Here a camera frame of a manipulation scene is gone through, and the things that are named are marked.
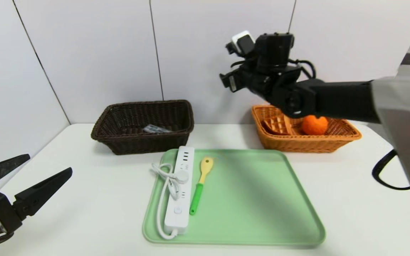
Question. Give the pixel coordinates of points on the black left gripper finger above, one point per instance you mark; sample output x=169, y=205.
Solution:
x=41, y=192
x=2, y=169

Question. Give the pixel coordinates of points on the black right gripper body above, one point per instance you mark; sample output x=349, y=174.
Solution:
x=231, y=82

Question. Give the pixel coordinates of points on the toy cake slice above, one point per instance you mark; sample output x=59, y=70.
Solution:
x=278, y=125

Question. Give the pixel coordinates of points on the grey translucent compass case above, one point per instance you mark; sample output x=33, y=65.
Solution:
x=157, y=129

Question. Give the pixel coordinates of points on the orange fruit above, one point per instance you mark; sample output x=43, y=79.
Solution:
x=313, y=126

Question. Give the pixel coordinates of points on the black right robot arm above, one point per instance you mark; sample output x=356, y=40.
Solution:
x=340, y=99

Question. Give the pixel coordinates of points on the orange wicker basket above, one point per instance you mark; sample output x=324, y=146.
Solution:
x=297, y=144

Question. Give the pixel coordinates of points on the dark brown wicker basket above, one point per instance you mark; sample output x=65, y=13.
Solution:
x=119, y=142

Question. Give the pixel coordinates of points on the light green plastic tray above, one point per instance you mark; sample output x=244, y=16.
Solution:
x=255, y=206

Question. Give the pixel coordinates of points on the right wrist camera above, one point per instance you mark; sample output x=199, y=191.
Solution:
x=242, y=41

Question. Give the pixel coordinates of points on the dark wall plate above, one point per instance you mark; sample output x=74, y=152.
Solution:
x=408, y=59

